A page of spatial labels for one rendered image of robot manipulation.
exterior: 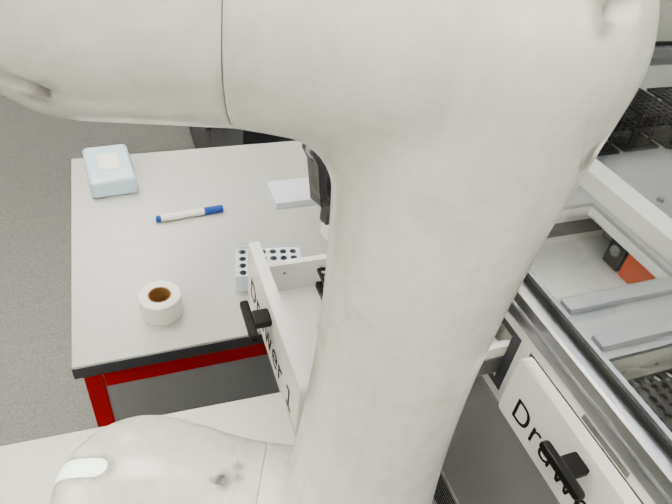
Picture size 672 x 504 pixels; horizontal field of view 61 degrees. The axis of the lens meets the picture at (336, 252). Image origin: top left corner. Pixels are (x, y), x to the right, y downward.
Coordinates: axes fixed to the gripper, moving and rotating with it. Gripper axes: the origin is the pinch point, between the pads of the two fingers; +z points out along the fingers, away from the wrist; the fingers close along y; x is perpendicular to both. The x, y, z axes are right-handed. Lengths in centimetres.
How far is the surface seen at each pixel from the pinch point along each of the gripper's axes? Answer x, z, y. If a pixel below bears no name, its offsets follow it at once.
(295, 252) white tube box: -17.1, 21.8, -6.8
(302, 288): -4.4, 17.1, 1.0
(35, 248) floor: -144, 102, 19
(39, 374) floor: -84, 102, 35
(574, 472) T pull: 43.0, 9.1, -3.1
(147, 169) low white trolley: -61, 25, 3
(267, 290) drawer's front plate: 0.7, 8.0, 11.6
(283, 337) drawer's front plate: 9.2, 8.0, 14.5
